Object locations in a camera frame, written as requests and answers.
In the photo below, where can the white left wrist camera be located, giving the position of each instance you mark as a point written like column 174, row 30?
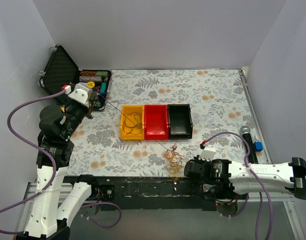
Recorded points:
column 79, row 93

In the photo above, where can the red plastic bin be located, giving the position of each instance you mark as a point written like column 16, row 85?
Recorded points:
column 156, row 126

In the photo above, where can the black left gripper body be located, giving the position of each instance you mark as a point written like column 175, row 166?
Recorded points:
column 93, row 100

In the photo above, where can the aluminium frame rail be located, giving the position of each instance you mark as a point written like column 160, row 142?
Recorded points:
column 25, row 212

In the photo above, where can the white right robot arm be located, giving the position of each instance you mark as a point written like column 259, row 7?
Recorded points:
column 226, row 179

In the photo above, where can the yellow round chip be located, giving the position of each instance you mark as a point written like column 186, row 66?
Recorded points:
column 90, row 84

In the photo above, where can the yellow plastic bin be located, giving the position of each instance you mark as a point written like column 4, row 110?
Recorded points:
column 132, row 123

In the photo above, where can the black plastic bin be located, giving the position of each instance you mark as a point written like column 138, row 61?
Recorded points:
column 180, row 121

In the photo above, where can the blue toy block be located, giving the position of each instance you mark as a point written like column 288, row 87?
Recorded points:
column 258, row 146

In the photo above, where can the black poker chip case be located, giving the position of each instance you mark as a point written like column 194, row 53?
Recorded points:
column 61, row 70

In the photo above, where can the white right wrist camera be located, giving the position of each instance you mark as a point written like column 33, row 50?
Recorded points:
column 208, row 151

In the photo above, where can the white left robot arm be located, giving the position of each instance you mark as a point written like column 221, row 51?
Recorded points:
column 48, row 219

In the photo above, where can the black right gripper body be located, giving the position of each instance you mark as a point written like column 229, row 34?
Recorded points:
column 196, row 163

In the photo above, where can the floral table mat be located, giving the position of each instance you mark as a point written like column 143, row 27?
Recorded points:
column 219, row 108

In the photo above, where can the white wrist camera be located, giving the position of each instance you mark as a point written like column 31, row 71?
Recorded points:
column 79, row 93
column 208, row 151

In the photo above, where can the black microphone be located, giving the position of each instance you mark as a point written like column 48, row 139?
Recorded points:
column 245, row 132

